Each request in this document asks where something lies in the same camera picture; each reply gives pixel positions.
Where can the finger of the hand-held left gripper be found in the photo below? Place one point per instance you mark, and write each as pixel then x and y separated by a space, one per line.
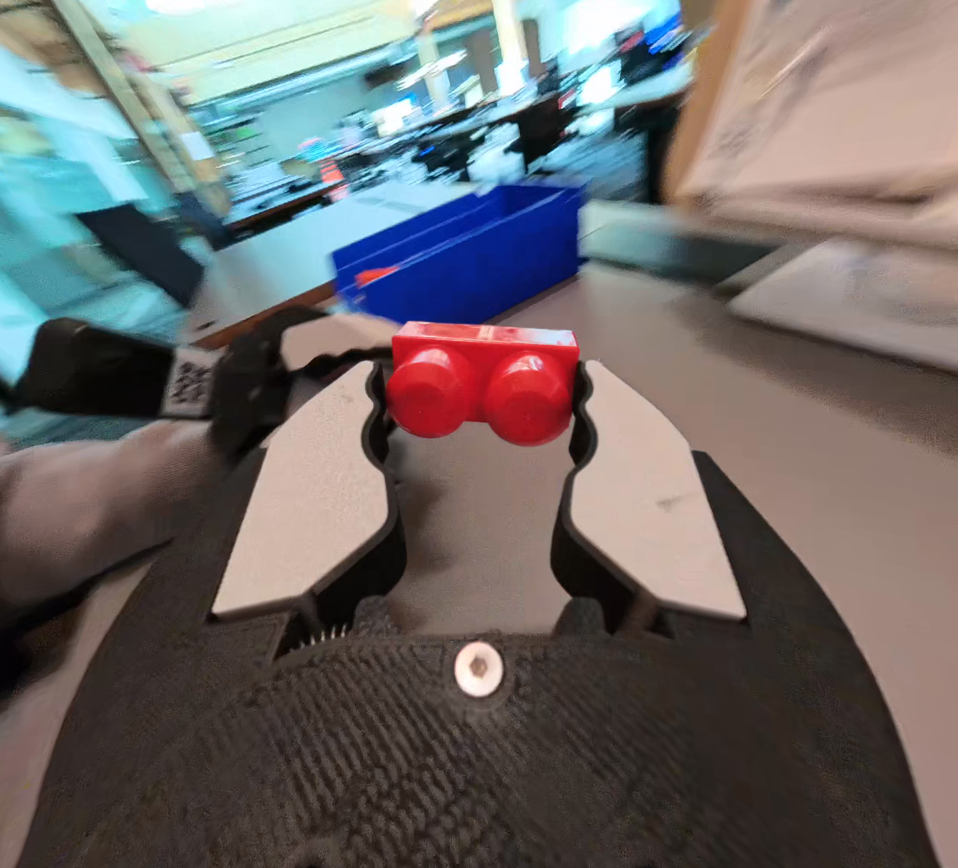
pixel 337 340

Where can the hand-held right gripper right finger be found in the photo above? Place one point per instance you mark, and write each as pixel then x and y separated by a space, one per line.
pixel 651 509

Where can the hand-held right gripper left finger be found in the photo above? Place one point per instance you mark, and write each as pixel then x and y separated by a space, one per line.
pixel 314 501

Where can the orange segmented bar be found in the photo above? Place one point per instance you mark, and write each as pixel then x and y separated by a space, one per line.
pixel 376 275

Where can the red toy brick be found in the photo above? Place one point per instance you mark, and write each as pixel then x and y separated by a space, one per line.
pixel 479 381

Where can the blue plastic bin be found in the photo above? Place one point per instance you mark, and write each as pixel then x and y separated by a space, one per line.
pixel 464 254

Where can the person's left forearm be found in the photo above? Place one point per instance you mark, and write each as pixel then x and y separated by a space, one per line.
pixel 97 509

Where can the grey desk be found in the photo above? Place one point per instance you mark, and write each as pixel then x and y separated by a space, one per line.
pixel 786 434

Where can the orange traffic cone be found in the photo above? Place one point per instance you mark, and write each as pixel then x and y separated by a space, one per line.
pixel 333 181

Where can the wooden document stand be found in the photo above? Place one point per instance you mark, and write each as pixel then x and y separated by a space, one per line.
pixel 823 97

